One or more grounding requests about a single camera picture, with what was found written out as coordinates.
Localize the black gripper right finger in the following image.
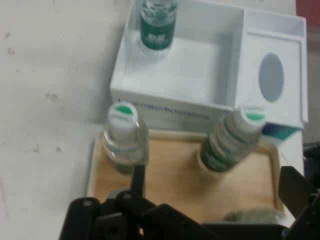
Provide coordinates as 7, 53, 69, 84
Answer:
277, 165, 320, 240

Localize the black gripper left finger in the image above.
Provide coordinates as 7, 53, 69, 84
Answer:
59, 164, 161, 240

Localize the white box with blue side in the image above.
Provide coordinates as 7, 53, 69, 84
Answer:
109, 0, 309, 149

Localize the wooden tray cream rim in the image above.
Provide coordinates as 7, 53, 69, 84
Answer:
86, 128, 286, 226

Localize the clear water bottle green label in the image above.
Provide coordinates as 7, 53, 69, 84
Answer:
138, 0, 178, 57
198, 101, 266, 174
102, 101, 150, 176
221, 206, 285, 226

